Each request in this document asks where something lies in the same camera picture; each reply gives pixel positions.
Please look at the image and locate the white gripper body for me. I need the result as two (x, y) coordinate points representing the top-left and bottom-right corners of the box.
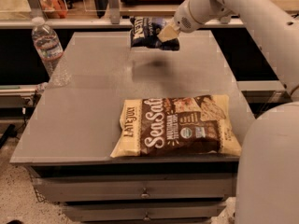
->
(173, 0), (231, 33)

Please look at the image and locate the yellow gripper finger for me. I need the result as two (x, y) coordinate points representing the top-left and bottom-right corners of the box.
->
(157, 22), (179, 42)

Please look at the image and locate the blue chip bag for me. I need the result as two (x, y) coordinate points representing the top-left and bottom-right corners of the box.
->
(130, 17), (179, 51)

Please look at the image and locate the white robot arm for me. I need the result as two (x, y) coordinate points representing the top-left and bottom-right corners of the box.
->
(159, 0), (299, 224)

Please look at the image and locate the brown yellow tortilla chip bag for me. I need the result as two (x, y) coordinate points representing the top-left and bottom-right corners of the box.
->
(110, 95), (241, 158)

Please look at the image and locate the orange snack bag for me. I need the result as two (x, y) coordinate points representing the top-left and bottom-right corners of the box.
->
(39, 0), (67, 19)

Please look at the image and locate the clear plastic water bottle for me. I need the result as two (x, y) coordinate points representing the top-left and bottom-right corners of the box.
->
(31, 17), (71, 87)

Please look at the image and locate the upper grey drawer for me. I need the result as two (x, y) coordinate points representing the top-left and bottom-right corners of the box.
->
(33, 174), (236, 203)

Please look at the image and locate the grey drawer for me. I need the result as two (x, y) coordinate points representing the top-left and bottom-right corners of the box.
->
(33, 174), (236, 203)
(63, 202), (226, 222)

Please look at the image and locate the lower grey drawer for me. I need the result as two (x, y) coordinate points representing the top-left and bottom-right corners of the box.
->
(63, 202), (226, 222)

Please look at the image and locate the metal shelf rail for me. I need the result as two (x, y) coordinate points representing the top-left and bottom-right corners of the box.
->
(0, 0), (246, 30)

